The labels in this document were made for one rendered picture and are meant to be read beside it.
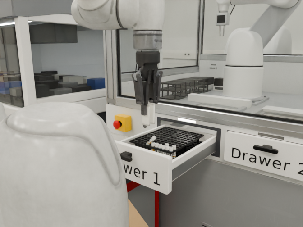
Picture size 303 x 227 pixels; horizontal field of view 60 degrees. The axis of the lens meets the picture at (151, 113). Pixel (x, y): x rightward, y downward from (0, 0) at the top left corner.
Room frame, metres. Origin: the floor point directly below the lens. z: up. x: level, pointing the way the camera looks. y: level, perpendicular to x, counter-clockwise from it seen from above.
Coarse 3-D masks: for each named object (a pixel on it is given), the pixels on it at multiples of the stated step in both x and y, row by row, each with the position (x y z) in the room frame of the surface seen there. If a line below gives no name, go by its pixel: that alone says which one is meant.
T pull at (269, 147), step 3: (255, 147) 0.79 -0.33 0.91; (258, 147) 0.78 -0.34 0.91; (261, 147) 0.78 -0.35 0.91; (264, 147) 0.77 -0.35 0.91; (267, 147) 0.77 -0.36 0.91; (270, 147) 0.78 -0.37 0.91; (261, 150) 0.78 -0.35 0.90; (264, 150) 0.77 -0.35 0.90; (267, 150) 0.77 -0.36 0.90; (270, 150) 0.76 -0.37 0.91; (273, 150) 0.76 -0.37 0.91; (276, 150) 0.75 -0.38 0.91; (273, 153) 0.76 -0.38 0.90; (276, 153) 0.75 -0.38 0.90
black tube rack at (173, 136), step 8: (160, 128) 1.02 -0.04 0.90; (168, 128) 1.02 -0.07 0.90; (144, 136) 0.91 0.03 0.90; (160, 136) 0.92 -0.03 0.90; (168, 136) 0.93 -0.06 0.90; (176, 136) 0.92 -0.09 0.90; (184, 136) 0.92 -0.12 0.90; (192, 136) 0.92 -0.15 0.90; (200, 136) 0.91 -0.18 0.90; (136, 144) 0.87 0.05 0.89; (176, 144) 0.83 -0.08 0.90; (184, 144) 0.84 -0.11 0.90; (192, 144) 0.92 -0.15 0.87; (176, 152) 0.83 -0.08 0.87; (184, 152) 0.83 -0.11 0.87
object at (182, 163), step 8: (152, 128) 1.04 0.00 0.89; (176, 128) 1.05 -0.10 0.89; (184, 128) 1.04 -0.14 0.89; (136, 136) 0.94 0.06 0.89; (208, 136) 0.96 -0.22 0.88; (200, 144) 0.85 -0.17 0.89; (208, 144) 0.88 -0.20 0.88; (192, 152) 0.79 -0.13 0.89; (200, 152) 0.83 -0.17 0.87; (208, 152) 0.88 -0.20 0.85; (176, 160) 0.72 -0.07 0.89; (184, 160) 0.75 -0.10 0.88; (192, 160) 0.79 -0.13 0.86; (200, 160) 0.83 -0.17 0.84; (176, 168) 0.71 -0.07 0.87; (184, 168) 0.75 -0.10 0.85; (176, 176) 0.71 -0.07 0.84
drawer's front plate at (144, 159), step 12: (120, 144) 0.76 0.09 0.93; (132, 156) 0.73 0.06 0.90; (144, 156) 0.70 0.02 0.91; (156, 156) 0.68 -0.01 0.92; (168, 156) 0.66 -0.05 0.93; (132, 168) 0.73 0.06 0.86; (144, 168) 0.70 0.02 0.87; (156, 168) 0.68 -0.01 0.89; (168, 168) 0.65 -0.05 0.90; (132, 180) 0.73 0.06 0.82; (144, 180) 0.70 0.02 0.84; (168, 180) 0.65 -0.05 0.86; (168, 192) 0.65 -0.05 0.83
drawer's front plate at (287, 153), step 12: (228, 132) 0.88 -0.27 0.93; (228, 144) 0.88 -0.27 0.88; (240, 144) 0.85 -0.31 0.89; (252, 144) 0.83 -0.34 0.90; (264, 144) 0.81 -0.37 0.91; (276, 144) 0.78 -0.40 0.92; (288, 144) 0.76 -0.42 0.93; (228, 156) 0.88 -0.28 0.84; (240, 156) 0.85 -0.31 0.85; (252, 156) 0.83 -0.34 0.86; (264, 156) 0.80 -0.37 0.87; (276, 156) 0.78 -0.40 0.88; (288, 156) 0.76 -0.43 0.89; (300, 156) 0.74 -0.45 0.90; (264, 168) 0.80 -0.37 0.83; (276, 168) 0.78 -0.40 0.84; (288, 168) 0.76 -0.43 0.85; (300, 168) 0.74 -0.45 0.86; (300, 180) 0.74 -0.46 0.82
